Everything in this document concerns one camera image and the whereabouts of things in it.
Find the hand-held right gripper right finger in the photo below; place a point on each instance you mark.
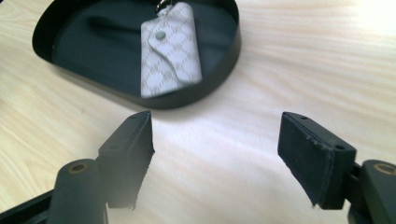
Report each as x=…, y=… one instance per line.
x=311, y=158

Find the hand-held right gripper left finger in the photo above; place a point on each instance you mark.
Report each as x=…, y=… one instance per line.
x=124, y=155

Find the grey patterned key pouch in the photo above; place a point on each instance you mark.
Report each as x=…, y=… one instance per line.
x=171, y=56

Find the black key stand with tray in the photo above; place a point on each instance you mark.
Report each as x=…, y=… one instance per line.
x=99, y=46

